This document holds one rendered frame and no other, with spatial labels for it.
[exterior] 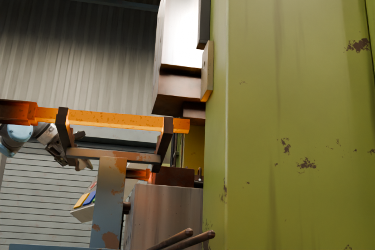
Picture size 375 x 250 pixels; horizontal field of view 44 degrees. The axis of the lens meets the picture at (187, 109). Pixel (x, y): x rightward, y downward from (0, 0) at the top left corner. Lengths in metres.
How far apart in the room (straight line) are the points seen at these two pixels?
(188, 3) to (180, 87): 0.33
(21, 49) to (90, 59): 1.50
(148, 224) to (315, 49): 0.68
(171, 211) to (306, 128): 0.45
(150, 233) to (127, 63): 9.54
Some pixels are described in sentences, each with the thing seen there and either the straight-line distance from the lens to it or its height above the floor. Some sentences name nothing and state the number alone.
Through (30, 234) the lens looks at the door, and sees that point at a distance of 9.71.
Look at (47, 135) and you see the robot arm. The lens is 1.97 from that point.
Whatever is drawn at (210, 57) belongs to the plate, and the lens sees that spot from 1.44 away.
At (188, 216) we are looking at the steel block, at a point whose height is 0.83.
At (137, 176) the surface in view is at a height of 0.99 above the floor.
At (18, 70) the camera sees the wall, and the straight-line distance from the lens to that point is 10.82.
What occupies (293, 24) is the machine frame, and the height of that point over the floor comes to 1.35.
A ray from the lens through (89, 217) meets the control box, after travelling 2.18.
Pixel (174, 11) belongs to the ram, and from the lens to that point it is 1.76.
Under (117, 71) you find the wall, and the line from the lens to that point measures 10.71.
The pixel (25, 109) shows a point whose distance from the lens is 1.00.
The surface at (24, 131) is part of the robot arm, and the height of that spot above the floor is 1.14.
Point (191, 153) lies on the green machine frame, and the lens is 1.87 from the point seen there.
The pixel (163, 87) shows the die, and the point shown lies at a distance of 1.66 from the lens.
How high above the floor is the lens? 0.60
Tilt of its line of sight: 22 degrees up
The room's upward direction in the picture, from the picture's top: 3 degrees clockwise
